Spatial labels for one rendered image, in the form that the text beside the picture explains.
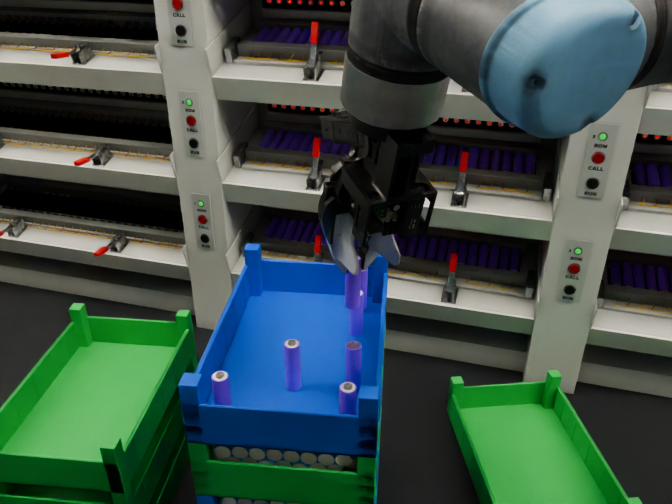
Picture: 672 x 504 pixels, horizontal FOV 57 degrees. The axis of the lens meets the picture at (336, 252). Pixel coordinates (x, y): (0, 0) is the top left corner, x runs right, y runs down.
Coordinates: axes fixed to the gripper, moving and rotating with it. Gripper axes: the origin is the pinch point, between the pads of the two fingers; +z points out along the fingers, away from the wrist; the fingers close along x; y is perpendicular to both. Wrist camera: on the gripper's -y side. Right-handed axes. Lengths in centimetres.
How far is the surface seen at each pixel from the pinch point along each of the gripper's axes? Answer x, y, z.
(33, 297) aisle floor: -42, -73, 68
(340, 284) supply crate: 5.0, -10.4, 16.3
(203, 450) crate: -19.9, 9.5, 14.1
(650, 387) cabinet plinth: 65, 8, 45
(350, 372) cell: -2.7, 8.2, 9.8
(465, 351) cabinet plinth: 38, -14, 50
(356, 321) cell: 2.7, -0.9, 13.0
